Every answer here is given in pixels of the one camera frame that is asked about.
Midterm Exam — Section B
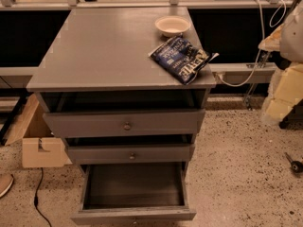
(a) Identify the grey bottom drawer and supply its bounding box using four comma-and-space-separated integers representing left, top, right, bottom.
71, 162, 196, 225

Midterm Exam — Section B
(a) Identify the grey drawer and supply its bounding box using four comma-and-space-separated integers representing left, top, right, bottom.
67, 144, 195, 165
71, 162, 196, 225
44, 110, 205, 138

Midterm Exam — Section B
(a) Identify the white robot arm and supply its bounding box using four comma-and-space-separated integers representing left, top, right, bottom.
258, 1, 303, 125

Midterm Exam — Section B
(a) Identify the grey top drawer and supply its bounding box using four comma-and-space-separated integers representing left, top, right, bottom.
44, 110, 205, 138

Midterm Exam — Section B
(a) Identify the grey drawer cabinet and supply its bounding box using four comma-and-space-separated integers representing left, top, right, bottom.
26, 6, 218, 175

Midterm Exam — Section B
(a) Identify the grey middle drawer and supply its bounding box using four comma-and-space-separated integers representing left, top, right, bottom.
67, 144, 195, 165

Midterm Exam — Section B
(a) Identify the blue chip bag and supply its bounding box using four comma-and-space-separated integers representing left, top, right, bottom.
149, 36, 219, 85

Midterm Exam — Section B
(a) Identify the white bowl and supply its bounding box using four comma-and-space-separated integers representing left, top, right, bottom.
154, 16, 191, 37

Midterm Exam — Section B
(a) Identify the cardboard box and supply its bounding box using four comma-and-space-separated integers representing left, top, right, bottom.
6, 95, 72, 168

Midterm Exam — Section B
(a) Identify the black floor tool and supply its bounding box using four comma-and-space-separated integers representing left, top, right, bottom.
285, 153, 303, 173

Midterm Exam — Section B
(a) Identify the grey metal rail shelf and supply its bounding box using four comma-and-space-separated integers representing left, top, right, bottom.
0, 62, 277, 89

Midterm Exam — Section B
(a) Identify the white hanging cable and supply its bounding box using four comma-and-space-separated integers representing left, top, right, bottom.
216, 0, 288, 88

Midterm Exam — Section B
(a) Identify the black floor cable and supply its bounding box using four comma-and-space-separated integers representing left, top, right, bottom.
33, 167, 53, 227

